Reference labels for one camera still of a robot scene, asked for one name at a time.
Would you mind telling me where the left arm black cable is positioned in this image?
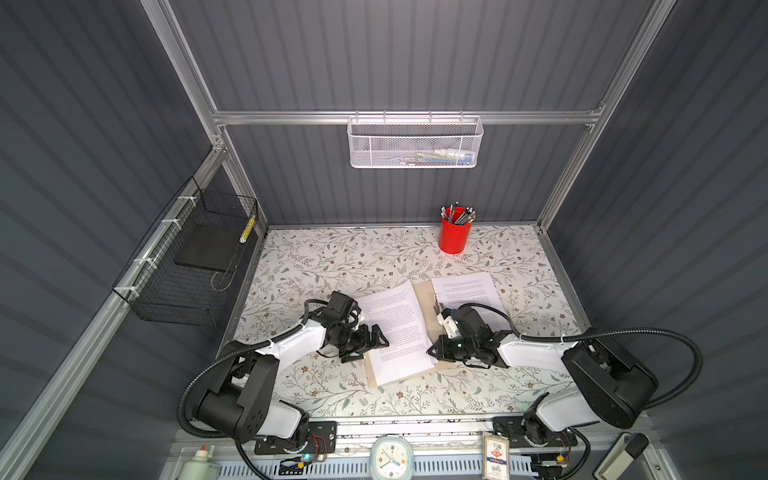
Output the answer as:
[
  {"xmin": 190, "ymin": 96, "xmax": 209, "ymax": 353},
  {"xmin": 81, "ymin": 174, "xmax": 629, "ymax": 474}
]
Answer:
[{"xmin": 175, "ymin": 298, "xmax": 331, "ymax": 480}]

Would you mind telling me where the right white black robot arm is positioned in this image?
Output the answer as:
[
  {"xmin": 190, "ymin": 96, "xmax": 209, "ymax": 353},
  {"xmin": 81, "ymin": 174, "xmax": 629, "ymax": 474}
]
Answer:
[{"xmin": 427, "ymin": 331, "xmax": 658, "ymax": 446}]

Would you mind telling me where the printed paper sheet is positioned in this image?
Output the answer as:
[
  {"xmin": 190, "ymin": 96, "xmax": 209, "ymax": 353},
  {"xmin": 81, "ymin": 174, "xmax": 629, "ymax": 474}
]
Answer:
[
  {"xmin": 358, "ymin": 281, "xmax": 437, "ymax": 387},
  {"xmin": 431, "ymin": 272, "xmax": 510, "ymax": 332}
]

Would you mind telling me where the red pen cup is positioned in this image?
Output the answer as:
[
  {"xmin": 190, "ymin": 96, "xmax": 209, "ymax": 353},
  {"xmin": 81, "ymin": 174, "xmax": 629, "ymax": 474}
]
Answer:
[{"xmin": 438, "ymin": 206, "xmax": 474, "ymax": 254}]

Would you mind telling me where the yellow marker in basket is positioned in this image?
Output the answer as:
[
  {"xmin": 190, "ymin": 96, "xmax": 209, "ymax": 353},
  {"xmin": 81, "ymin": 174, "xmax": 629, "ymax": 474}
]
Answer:
[{"xmin": 239, "ymin": 215, "xmax": 257, "ymax": 244}]

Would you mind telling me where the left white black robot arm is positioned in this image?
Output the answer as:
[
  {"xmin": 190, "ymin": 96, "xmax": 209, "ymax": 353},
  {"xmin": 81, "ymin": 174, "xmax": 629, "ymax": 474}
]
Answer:
[{"xmin": 177, "ymin": 319, "xmax": 389, "ymax": 449}]

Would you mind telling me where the brown kraft paper folder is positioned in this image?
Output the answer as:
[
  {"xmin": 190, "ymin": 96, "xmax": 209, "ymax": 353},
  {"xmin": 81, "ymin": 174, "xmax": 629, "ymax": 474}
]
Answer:
[{"xmin": 364, "ymin": 281, "xmax": 453, "ymax": 388}]

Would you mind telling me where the black white stapler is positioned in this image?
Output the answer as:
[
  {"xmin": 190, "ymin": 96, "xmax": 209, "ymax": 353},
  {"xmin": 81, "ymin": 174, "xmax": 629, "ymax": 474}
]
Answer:
[{"xmin": 593, "ymin": 432, "xmax": 650, "ymax": 480}]

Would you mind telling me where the small card box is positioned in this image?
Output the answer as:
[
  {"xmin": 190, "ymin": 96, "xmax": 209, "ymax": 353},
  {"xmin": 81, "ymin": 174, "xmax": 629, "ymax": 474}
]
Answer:
[{"xmin": 482, "ymin": 434, "xmax": 510, "ymax": 480}]

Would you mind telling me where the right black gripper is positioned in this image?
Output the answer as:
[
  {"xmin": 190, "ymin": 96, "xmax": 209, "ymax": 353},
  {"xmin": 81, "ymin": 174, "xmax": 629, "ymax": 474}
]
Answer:
[{"xmin": 426, "ymin": 334, "xmax": 477, "ymax": 360}]

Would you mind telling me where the black notebook in basket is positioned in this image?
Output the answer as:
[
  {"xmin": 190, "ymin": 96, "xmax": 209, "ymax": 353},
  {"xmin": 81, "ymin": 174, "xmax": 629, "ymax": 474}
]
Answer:
[{"xmin": 174, "ymin": 224, "xmax": 243, "ymax": 273}]

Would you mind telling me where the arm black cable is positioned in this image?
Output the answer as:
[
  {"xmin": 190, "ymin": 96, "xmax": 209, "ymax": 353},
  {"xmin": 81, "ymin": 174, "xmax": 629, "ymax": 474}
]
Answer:
[
  {"xmin": 461, "ymin": 301, "xmax": 704, "ymax": 412},
  {"xmin": 175, "ymin": 298, "xmax": 331, "ymax": 480}
]

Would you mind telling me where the white glue bottle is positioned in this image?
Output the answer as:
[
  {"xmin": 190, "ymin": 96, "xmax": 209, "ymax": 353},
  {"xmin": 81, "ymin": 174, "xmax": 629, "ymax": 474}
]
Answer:
[{"xmin": 176, "ymin": 445, "xmax": 221, "ymax": 480}]

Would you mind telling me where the white wire mesh basket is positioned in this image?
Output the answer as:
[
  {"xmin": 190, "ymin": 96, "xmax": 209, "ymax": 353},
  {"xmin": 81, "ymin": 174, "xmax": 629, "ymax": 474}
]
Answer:
[{"xmin": 346, "ymin": 115, "xmax": 484, "ymax": 169}]

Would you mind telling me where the white desk clock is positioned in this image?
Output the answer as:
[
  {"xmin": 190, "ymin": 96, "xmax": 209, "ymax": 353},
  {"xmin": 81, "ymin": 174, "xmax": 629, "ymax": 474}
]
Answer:
[{"xmin": 369, "ymin": 436, "xmax": 415, "ymax": 480}]

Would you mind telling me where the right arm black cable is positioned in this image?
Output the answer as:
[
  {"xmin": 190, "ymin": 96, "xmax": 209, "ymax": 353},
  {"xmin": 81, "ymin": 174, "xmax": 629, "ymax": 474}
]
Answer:
[{"xmin": 461, "ymin": 301, "xmax": 704, "ymax": 412}]

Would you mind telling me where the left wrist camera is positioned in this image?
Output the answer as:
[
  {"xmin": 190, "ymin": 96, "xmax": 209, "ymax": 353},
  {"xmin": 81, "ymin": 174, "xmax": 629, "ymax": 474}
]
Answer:
[{"xmin": 326, "ymin": 291, "xmax": 362, "ymax": 327}]

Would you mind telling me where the black wire basket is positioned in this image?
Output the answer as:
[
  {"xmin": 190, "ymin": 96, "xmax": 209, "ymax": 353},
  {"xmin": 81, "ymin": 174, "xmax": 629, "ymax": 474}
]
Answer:
[{"xmin": 113, "ymin": 179, "xmax": 260, "ymax": 328}]

